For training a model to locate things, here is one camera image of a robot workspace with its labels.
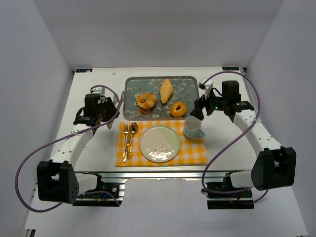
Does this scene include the silver metal tongs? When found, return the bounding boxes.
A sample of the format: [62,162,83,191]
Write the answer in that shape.
[107,91,125,129]

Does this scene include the round twisted bread roll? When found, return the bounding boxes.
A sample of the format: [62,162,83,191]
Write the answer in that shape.
[137,93,157,109]

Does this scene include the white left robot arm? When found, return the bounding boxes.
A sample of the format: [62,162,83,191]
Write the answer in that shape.
[37,90,117,204]

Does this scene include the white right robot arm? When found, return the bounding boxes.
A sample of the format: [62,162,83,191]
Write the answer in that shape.
[190,80,296,193]

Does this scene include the small brown bread piece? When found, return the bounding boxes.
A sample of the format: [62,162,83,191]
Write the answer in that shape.
[139,107,152,115]

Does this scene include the orange glazed donut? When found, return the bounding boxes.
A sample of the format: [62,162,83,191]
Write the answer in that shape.
[170,102,187,118]

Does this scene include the gold fork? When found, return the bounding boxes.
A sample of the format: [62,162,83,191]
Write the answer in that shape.
[122,123,129,163]

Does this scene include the gold knife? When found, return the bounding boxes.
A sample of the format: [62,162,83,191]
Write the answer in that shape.
[124,125,132,160]

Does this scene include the gold spoon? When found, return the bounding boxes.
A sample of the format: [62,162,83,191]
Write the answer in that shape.
[127,122,138,160]

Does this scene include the long flat pastry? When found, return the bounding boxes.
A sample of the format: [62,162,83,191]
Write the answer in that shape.
[160,78,173,104]

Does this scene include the blue label sticker right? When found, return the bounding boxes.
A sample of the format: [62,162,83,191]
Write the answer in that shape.
[222,66,240,71]

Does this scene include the blue label sticker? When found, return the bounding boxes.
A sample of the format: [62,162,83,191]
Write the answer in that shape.
[76,68,92,73]
[222,66,240,71]

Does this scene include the blue floral tray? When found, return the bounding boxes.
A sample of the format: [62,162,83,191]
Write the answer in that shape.
[122,76,202,121]

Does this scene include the blue label sticker left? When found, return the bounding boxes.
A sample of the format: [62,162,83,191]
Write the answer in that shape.
[76,68,92,73]

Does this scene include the yellow checkered placemat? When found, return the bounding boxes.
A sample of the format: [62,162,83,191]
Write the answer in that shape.
[116,120,208,167]

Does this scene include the white round plate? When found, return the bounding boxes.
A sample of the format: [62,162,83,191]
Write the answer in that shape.
[139,125,181,163]

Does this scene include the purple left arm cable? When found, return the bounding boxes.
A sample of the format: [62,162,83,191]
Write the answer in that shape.
[14,84,124,213]

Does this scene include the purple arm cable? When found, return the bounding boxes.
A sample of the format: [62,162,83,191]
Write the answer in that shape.
[14,84,124,213]
[199,71,262,203]

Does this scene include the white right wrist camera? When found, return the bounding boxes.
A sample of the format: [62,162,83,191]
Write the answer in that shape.
[198,77,213,98]

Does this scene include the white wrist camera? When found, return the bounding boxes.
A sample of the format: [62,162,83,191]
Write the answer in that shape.
[198,77,213,98]
[90,86,105,96]

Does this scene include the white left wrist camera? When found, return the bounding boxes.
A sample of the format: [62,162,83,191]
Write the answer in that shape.
[90,86,105,96]

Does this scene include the white mug blue handle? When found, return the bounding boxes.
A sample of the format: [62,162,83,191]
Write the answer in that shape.
[183,116,205,139]

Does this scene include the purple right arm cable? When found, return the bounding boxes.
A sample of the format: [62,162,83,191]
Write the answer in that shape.
[199,71,262,203]

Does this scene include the aluminium table edge rail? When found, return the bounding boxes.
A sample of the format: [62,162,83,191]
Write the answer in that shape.
[74,169,257,180]

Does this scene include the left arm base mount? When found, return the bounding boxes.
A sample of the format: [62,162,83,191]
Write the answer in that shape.
[73,174,126,207]

